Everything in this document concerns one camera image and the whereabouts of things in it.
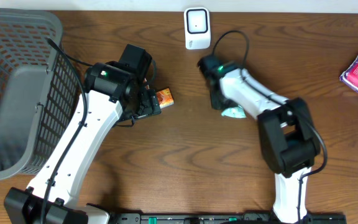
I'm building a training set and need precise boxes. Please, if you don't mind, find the green wet wipes packet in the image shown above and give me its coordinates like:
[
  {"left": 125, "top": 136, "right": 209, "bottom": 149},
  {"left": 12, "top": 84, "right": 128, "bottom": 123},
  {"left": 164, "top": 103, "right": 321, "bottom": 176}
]
[{"left": 221, "top": 106, "right": 246, "bottom": 119}]

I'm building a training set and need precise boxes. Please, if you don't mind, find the orange tissue packet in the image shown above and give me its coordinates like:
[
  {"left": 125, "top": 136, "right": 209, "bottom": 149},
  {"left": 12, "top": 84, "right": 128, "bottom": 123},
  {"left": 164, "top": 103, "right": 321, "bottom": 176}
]
[{"left": 156, "top": 88, "right": 174, "bottom": 109}]

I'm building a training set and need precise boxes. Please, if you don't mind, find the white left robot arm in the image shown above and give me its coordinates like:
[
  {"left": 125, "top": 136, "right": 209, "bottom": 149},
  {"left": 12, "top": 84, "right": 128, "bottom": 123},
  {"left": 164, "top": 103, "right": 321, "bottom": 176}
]
[{"left": 4, "top": 59, "right": 160, "bottom": 223}]

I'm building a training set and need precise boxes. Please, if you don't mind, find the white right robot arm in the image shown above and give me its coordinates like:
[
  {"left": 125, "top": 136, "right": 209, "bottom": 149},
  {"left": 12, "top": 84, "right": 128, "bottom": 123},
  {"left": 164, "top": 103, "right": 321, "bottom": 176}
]
[{"left": 197, "top": 55, "right": 322, "bottom": 223}]

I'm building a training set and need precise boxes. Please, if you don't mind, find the grey plastic mesh basket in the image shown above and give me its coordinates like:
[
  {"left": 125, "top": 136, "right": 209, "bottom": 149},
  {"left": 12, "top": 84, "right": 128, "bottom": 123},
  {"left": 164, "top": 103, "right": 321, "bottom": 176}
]
[{"left": 0, "top": 9, "right": 78, "bottom": 180}]

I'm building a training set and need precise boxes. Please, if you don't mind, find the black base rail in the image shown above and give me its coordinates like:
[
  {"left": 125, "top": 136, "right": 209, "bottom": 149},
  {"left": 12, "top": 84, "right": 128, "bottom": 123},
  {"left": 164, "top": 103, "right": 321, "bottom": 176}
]
[{"left": 108, "top": 210, "right": 347, "bottom": 224}]

